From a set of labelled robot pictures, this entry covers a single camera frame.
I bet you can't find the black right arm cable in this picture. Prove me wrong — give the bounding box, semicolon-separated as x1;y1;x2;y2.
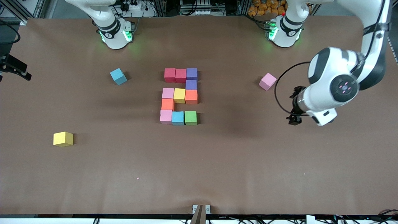
0;19;21;44

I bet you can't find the green foam block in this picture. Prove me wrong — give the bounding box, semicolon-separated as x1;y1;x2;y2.
184;111;198;126

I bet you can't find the yellow foam block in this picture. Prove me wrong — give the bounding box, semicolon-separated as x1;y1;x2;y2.
174;88;186;104
53;131;74;147

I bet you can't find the red foam block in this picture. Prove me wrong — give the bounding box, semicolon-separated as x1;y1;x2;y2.
175;68;187;84
164;68;176;83

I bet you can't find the white power strip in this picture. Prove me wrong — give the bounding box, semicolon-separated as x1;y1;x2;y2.
120;0;156;17

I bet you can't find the white electronics box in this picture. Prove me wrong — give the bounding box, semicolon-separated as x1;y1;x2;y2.
180;0;212;16

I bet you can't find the silver aluminium frame profile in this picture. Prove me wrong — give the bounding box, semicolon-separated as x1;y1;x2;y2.
14;0;47;26

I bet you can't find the orange snack bag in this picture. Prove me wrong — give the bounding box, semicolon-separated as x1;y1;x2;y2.
248;0;288;16

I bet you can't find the light blue foam block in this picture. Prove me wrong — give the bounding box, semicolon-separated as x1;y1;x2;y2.
110;68;128;86
172;111;185;126

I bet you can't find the grey metal camera bracket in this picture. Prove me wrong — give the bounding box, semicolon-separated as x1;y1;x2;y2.
192;204;211;224

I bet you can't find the brown paper table cover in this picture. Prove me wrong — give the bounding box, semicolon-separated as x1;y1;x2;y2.
0;15;398;216

